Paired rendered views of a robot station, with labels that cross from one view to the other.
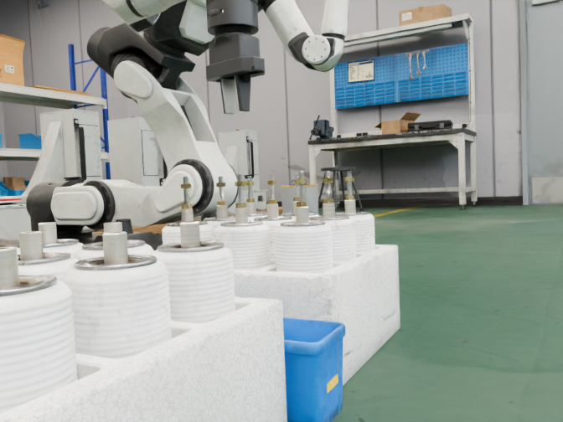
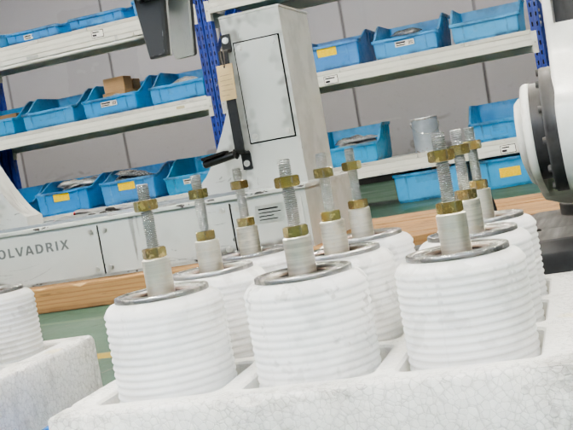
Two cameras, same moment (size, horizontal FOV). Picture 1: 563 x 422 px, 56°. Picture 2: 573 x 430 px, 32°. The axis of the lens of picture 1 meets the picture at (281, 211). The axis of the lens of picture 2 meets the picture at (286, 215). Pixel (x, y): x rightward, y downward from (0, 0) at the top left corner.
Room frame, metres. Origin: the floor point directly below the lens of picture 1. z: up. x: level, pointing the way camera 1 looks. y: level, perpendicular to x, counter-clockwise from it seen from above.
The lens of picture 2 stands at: (0.85, -0.84, 0.34)
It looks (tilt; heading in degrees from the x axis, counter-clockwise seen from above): 3 degrees down; 79
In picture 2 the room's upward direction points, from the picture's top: 10 degrees counter-clockwise
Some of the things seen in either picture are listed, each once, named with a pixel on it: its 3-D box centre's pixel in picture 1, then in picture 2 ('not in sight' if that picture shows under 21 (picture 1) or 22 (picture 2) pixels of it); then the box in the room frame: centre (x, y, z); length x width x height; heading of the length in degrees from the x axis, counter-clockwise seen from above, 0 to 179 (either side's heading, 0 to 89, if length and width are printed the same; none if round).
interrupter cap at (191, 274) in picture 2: (241, 224); (211, 271); (0.94, 0.07, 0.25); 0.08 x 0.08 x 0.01
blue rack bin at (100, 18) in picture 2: not in sight; (112, 20); (1.18, 5.49, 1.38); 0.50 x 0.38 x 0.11; 62
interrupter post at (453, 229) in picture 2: (350, 208); (454, 235); (1.10, -0.14, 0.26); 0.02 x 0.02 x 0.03
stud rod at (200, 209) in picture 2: (240, 195); (202, 216); (0.94, 0.07, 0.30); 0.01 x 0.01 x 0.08
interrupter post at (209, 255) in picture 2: (241, 217); (209, 258); (0.94, 0.07, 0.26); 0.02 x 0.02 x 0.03
